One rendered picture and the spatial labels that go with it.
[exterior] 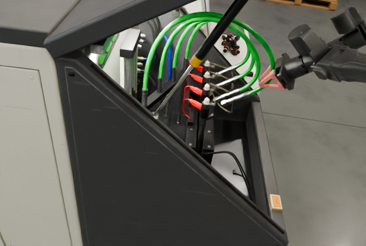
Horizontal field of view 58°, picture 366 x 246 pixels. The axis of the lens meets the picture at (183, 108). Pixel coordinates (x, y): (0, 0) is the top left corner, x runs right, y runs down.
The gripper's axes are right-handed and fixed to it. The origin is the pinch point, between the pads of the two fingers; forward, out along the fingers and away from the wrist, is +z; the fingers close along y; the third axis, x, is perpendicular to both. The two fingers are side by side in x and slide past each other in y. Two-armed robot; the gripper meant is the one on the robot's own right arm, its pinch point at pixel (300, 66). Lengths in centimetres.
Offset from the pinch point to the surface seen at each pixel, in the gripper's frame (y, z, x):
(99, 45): 45, 17, 51
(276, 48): -88, 90, -280
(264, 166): -19.1, 22.9, 19.8
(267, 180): -20.4, 21.7, 25.4
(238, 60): -2, 36, -44
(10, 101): 48, 34, 63
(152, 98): 22, 41, 19
